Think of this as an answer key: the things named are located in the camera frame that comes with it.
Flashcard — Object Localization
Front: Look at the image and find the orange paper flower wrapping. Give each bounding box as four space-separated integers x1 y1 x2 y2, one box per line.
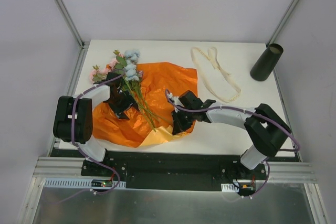
93 62 198 148

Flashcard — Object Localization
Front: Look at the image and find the artificial flower bunch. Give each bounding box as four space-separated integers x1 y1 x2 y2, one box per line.
90 50 161 129

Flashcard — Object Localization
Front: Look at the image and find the cream printed ribbon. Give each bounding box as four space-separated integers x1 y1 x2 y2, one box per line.
191 47 242 103

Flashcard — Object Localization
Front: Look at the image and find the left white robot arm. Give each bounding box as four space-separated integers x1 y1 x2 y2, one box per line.
53 69 139 176

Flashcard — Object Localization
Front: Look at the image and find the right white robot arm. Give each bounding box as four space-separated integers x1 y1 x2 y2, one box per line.
165 90 291 179

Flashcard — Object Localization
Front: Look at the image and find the dark cylindrical vase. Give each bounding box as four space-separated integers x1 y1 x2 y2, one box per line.
250 43 283 81

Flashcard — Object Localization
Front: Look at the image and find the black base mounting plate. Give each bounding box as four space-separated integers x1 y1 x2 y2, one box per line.
81 151 267 191

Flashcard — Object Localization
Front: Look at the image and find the left aluminium frame post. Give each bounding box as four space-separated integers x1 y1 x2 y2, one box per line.
40 0 89 50

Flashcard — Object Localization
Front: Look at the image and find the right white cable duct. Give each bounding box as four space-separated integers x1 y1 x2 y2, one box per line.
220 183 239 193

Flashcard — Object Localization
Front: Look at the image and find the white cable duct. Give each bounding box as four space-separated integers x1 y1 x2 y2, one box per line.
220 183 239 193
45 178 126 190

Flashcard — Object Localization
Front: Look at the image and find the left white cable duct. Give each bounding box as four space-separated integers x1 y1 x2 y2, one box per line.
45 178 126 190

